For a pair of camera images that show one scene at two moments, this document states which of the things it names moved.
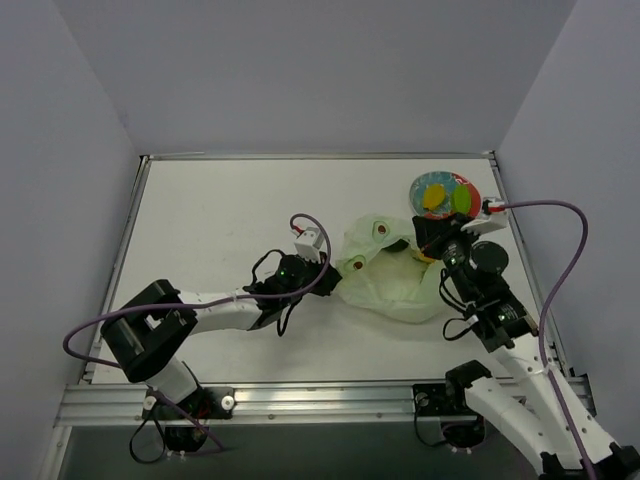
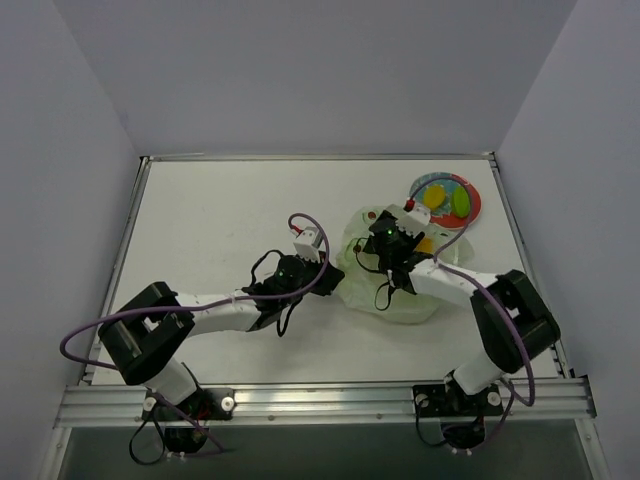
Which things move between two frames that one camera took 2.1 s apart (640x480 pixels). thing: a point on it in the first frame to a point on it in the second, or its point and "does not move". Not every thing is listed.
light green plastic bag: x=397 y=284 does not move
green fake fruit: x=461 y=198 does not move
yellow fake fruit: x=434 y=196 does not move
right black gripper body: x=435 y=233 to x=383 y=225
